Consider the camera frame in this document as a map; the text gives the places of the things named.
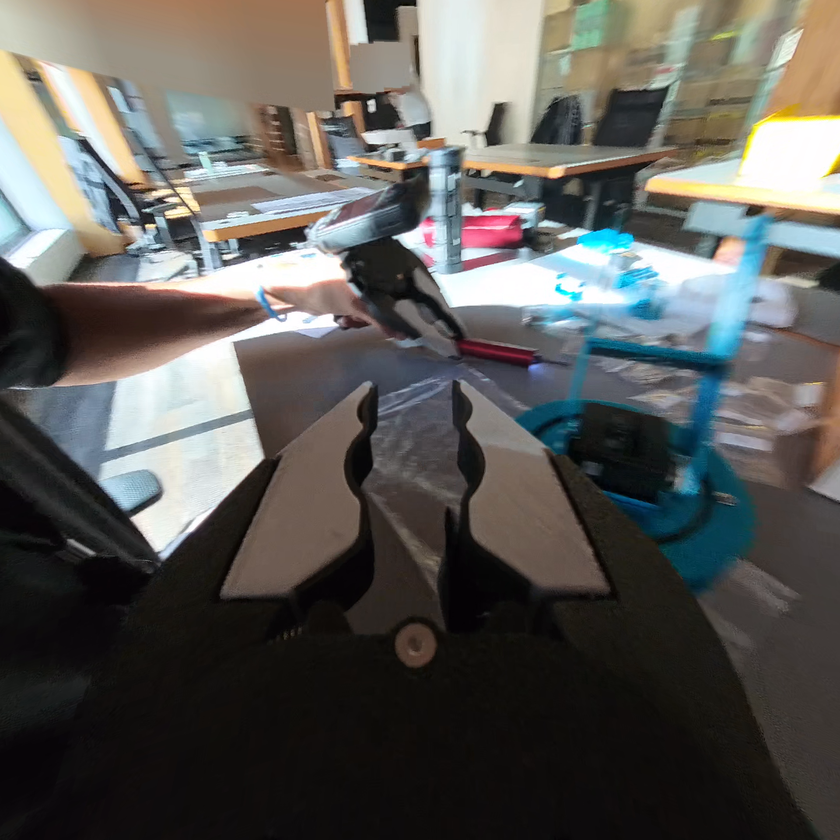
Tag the group of small blue parts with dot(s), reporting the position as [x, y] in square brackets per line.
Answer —
[613, 262]

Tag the person's left forearm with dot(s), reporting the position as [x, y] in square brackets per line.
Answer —
[157, 328]

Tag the wall of cardboard boxes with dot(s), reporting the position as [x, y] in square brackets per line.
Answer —
[656, 46]

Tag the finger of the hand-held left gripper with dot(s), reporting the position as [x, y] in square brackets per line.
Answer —
[410, 323]

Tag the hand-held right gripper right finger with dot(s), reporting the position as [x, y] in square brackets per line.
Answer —
[531, 518]

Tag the grey chair armrest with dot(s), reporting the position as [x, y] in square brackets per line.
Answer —
[134, 491]

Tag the person's left hand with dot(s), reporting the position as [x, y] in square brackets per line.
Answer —
[328, 298]

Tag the white desk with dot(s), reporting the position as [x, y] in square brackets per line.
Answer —
[492, 292]

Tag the grey round column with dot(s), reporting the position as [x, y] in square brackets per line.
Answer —
[446, 210]

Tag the black office chair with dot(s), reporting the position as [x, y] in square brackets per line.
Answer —
[558, 121]
[630, 118]

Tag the red electric screwdriver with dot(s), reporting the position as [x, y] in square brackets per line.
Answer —
[499, 353]

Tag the clear plastic sheet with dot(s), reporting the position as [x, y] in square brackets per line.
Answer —
[420, 453]

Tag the blue wristband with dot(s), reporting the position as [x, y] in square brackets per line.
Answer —
[266, 305]

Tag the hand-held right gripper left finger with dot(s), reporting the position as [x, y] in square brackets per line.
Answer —
[308, 512]

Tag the pile of clear parts bags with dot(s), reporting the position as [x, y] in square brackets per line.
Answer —
[735, 420]

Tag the blue toy robot arm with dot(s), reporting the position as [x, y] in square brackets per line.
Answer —
[715, 525]

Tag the wooden edged office desk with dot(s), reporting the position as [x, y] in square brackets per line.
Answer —
[262, 213]
[564, 161]

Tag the yellow box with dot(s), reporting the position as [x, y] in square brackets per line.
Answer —
[791, 148]

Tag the red bag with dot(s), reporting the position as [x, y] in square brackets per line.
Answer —
[485, 229]

